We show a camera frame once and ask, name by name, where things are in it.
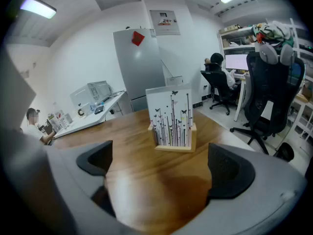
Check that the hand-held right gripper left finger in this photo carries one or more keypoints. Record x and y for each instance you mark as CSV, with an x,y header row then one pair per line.
x,y
95,160

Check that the red paper square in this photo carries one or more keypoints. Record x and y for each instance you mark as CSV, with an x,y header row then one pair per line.
x,y
138,38

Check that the butterfly-print card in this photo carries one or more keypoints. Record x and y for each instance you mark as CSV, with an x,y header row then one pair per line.
x,y
168,111

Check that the black chair with grey headrest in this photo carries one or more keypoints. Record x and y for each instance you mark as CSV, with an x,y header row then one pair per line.
x,y
269,94

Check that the white long table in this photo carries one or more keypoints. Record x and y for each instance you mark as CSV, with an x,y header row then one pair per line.
x,y
85,122

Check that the black phone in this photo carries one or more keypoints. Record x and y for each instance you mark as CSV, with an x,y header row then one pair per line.
x,y
99,110

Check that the small white sign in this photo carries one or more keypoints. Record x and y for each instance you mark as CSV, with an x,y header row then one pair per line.
x,y
174,80

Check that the white desk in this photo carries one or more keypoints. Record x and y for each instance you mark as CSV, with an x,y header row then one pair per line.
x,y
240,92

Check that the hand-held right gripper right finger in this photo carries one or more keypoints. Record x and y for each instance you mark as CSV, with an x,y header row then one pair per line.
x,y
232,175

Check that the computer monitor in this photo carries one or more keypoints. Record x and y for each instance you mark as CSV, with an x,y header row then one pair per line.
x,y
236,62

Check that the white box-shaped machine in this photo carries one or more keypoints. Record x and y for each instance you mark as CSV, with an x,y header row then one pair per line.
x,y
90,93

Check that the pile of colourful clothes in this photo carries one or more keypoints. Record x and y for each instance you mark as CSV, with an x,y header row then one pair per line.
x,y
274,32

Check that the grey refrigerator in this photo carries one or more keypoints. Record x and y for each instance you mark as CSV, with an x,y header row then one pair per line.
x,y
139,70

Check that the white storage shelf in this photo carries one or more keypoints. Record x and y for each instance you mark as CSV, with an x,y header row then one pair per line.
x,y
237,46

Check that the black office chair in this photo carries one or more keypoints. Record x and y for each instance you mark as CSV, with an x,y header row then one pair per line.
x,y
216,82

